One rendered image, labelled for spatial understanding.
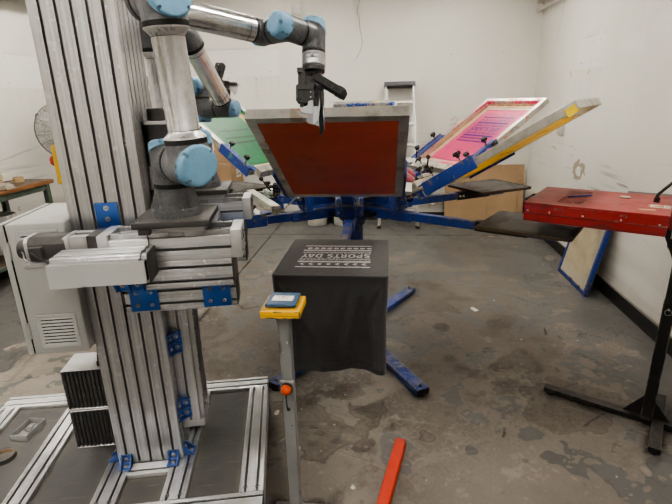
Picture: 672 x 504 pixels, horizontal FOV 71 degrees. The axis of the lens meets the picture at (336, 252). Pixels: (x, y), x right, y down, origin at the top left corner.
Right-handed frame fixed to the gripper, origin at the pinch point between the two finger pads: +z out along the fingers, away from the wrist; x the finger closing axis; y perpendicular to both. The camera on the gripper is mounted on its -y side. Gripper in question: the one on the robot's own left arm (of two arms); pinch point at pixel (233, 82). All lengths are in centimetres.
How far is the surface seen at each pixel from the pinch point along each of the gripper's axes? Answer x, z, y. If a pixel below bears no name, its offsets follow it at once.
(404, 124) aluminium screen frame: 97, -50, 5
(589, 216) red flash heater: 175, 3, 37
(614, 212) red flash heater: 183, 0, 33
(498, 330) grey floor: 160, 98, 147
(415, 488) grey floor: 127, -61, 152
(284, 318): 76, -99, 65
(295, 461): 83, -95, 125
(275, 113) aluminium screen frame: 53, -64, 7
